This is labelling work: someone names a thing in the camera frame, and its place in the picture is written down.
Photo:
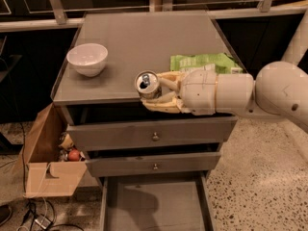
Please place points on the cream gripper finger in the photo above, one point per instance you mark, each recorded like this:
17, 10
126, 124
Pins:
171, 79
167, 103

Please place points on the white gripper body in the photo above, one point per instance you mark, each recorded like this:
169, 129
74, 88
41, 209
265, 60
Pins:
198, 91

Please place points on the silver redbull can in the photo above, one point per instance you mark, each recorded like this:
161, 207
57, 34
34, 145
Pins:
147, 85

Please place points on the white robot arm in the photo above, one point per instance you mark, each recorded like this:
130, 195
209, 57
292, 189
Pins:
279, 91

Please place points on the grey top drawer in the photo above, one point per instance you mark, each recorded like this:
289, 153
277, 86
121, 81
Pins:
143, 134

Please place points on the grey drawer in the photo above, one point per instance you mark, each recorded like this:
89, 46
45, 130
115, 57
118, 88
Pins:
156, 202
139, 165
143, 134

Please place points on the grey drawer cabinet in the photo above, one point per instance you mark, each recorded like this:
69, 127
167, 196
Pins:
136, 42

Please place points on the grey middle drawer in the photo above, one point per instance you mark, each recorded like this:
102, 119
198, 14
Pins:
139, 165

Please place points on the grey bottom drawer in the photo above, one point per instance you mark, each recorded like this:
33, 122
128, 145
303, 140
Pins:
156, 202

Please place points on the green chip bag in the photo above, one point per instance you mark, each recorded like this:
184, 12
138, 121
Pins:
220, 63

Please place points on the metal railing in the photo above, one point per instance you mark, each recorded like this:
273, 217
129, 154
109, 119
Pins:
27, 15

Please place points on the white ceramic bowl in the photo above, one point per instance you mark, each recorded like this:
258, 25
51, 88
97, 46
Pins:
88, 59

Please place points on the red apple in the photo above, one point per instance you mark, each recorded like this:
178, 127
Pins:
74, 155

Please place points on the crumpled snack wrapper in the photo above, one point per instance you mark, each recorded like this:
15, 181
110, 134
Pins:
65, 142

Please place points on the brown cardboard box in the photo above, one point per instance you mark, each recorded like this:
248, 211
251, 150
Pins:
47, 176

